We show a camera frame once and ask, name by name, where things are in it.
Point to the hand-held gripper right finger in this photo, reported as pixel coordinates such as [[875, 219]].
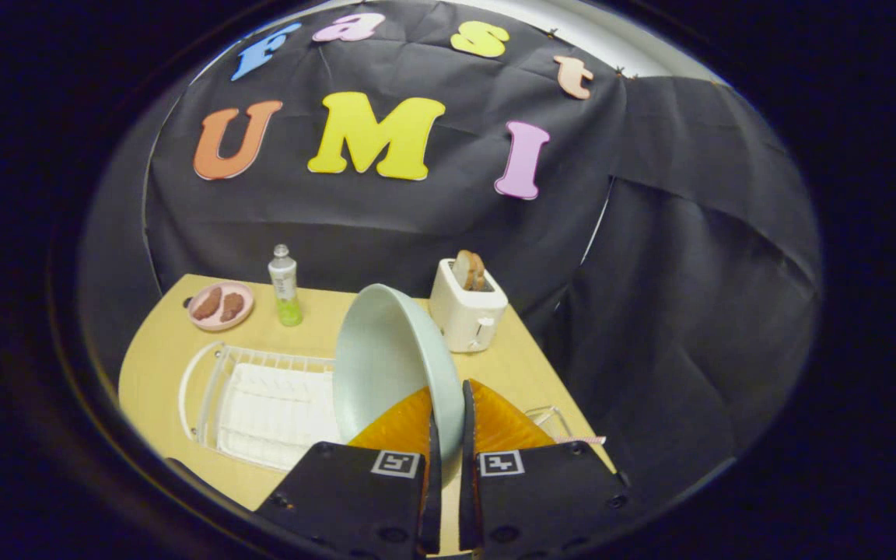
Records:
[[467, 482]]

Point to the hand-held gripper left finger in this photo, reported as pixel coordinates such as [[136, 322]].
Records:
[[355, 498]]

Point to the pale green plate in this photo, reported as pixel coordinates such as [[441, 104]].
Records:
[[386, 358]]

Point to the small pink plate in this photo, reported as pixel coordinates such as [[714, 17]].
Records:
[[218, 325]]

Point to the cream toaster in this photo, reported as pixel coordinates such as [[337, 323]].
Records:
[[463, 319]]

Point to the brown toast slice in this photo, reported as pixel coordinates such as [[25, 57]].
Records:
[[479, 274], [463, 268]]

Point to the clear bottle with green liquid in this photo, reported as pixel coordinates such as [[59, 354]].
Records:
[[285, 292]]

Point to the brown meat piece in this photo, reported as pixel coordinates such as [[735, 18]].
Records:
[[208, 303], [232, 306]]

